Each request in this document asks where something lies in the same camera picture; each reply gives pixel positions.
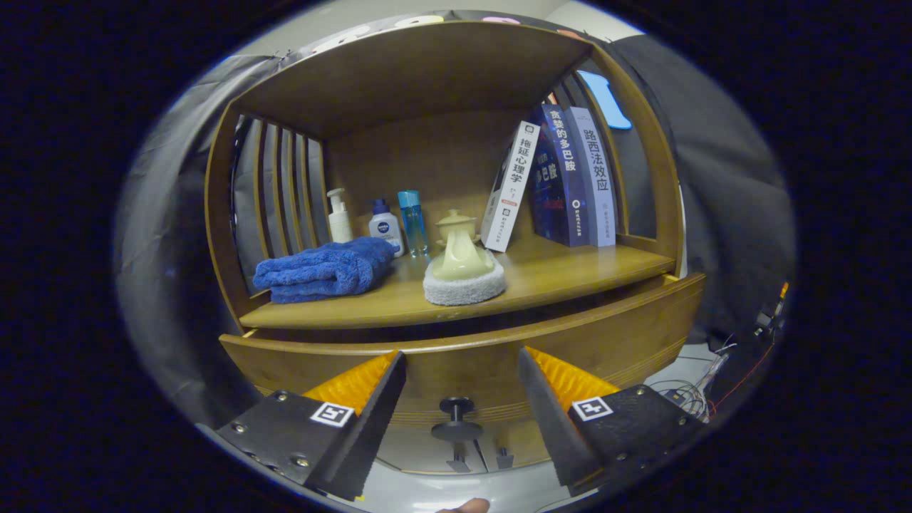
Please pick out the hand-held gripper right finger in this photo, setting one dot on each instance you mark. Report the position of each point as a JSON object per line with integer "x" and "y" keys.
{"x": 556, "y": 420}

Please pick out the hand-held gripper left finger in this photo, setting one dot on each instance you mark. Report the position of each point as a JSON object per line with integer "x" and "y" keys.
{"x": 370, "y": 420}

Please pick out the wooden drawer with black knob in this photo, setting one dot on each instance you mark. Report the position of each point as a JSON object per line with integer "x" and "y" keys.
{"x": 463, "y": 370}

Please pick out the cream scrub brush with sponge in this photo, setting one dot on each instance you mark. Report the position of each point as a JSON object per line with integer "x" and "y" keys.
{"x": 463, "y": 281}

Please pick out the wooden cabinet door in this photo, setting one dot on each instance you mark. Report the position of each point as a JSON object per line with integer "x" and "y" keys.
{"x": 520, "y": 445}
{"x": 413, "y": 449}

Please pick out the wooden countertop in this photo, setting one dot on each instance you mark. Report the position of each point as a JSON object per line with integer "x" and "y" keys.
{"x": 556, "y": 278}

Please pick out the wooden cabinet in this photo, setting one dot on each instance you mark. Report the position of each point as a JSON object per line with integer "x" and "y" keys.
{"x": 427, "y": 78}

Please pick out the folded blue towel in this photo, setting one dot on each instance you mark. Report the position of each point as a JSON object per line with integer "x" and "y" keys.
{"x": 320, "y": 271}

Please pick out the white bottle with blue cap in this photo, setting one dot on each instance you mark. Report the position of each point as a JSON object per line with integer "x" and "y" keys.
{"x": 385, "y": 229}

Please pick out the white pump bottle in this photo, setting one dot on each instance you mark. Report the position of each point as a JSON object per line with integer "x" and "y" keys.
{"x": 340, "y": 224}

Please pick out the clear blue bottle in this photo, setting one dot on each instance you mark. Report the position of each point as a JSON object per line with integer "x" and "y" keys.
{"x": 413, "y": 224}

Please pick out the cream lidded teacup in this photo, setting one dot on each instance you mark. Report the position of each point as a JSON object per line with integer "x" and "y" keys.
{"x": 456, "y": 219}

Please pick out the white book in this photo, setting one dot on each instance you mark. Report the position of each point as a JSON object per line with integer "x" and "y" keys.
{"x": 509, "y": 189}

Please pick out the black and orange clamp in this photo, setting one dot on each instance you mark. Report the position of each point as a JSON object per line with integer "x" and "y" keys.
{"x": 771, "y": 313}

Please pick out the dark blue book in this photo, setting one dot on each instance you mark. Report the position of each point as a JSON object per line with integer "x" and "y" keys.
{"x": 559, "y": 178}

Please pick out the pale lavender book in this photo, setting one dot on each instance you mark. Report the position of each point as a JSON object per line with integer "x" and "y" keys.
{"x": 597, "y": 178}

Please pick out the black backdrop cloth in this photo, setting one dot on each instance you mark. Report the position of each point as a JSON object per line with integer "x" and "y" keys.
{"x": 727, "y": 192}

